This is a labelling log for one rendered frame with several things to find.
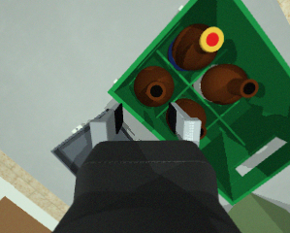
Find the grey flat bar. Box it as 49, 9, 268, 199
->
72, 5, 183, 133

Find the green bottle crate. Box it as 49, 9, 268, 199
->
108, 0, 290, 189

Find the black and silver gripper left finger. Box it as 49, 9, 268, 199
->
90, 103, 123, 148

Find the grey rectangular tray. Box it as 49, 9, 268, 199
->
51, 123, 134, 176

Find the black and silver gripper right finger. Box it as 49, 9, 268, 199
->
168, 103, 201, 146

